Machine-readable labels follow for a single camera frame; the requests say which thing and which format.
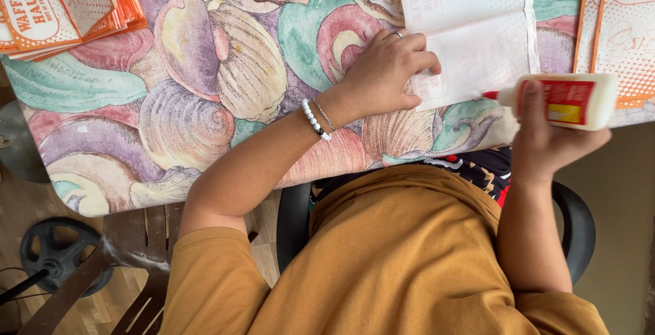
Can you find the person's right hand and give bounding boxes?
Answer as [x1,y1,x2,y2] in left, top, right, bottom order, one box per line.
[511,79,613,182]

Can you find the person's left hand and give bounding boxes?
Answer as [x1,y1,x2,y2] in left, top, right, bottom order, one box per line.
[334,29,442,124]

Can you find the white glue bottle red label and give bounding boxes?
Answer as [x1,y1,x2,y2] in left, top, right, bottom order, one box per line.
[483,73,620,131]

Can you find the white paper bag sheet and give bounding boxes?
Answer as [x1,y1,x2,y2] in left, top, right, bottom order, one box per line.
[393,0,541,113]

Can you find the black patterned shorts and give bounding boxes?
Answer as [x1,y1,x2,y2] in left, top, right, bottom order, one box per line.
[311,146,513,209]

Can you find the orange printed paper bag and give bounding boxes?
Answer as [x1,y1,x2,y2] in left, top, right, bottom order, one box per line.
[572,0,608,76]
[590,0,655,110]

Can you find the black office chair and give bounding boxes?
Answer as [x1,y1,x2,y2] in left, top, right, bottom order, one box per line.
[276,180,597,287]

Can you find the seashell pattern tablecloth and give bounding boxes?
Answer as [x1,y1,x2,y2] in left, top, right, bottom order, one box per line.
[0,0,655,218]

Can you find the mustard yellow shirt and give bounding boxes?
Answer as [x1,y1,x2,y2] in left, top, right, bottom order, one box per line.
[159,163,611,335]

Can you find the brown wooden chair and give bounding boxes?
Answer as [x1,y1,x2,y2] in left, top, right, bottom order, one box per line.
[19,202,260,335]

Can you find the stack of orange printed bags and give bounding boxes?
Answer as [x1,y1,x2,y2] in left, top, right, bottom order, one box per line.
[0,0,148,63]

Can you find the black round stand base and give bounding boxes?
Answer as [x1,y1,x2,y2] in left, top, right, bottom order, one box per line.
[0,216,116,306]

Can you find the grey round stool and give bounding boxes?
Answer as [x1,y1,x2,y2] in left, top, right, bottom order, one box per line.
[0,100,51,184]

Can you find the silver chain bracelet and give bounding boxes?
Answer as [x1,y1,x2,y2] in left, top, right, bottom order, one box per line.
[312,99,337,132]

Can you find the white bead bracelet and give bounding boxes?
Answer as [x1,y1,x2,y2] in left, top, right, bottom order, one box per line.
[300,98,333,143]

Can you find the thin black cable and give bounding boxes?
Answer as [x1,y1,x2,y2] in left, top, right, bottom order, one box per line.
[0,266,32,305]

